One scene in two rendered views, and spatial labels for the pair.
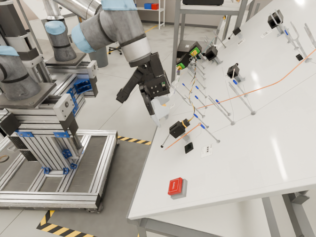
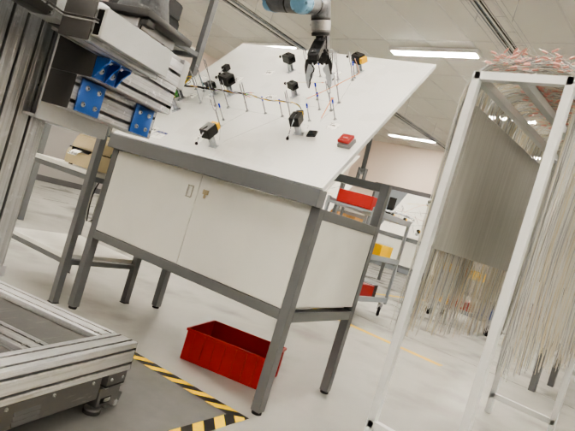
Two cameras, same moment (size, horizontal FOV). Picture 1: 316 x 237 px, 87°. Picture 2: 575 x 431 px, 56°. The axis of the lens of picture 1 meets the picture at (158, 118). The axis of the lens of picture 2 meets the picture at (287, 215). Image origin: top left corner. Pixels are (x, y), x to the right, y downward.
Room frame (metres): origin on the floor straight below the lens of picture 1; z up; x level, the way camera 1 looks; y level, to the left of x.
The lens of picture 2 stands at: (-0.30, 1.98, 0.77)
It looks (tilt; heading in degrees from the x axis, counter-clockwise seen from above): 1 degrees down; 289
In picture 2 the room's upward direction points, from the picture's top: 17 degrees clockwise
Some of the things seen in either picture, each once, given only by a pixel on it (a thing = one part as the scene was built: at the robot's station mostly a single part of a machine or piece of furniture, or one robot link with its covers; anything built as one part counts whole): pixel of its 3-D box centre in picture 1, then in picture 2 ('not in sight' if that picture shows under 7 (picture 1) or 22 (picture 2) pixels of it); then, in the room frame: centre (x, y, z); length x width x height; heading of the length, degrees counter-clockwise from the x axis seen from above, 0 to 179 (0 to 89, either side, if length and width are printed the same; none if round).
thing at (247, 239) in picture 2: not in sight; (240, 237); (0.55, 0.02, 0.60); 0.55 x 0.03 x 0.39; 167
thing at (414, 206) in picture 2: not in sight; (414, 242); (0.63, -7.36, 0.83); 1.18 x 0.72 x 1.65; 159
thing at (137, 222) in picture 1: (161, 128); (203, 166); (0.82, -0.02, 0.83); 1.18 x 0.06 x 0.06; 167
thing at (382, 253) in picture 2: not in sight; (360, 254); (0.66, -3.15, 0.54); 0.99 x 0.50 x 1.08; 75
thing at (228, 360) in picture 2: not in sight; (234, 352); (0.54, -0.29, 0.07); 0.39 x 0.29 x 0.14; 2
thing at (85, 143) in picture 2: not in sight; (103, 154); (1.59, -0.35, 0.76); 0.30 x 0.21 x 0.20; 81
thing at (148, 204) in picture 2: not in sight; (147, 203); (1.08, -0.10, 0.60); 0.55 x 0.02 x 0.39; 167
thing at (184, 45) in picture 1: (194, 49); not in sight; (1.64, -0.36, 1.09); 0.35 x 0.33 x 0.07; 167
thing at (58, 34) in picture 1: (57, 33); not in sight; (1.25, 0.69, 1.33); 0.13 x 0.12 x 0.14; 22
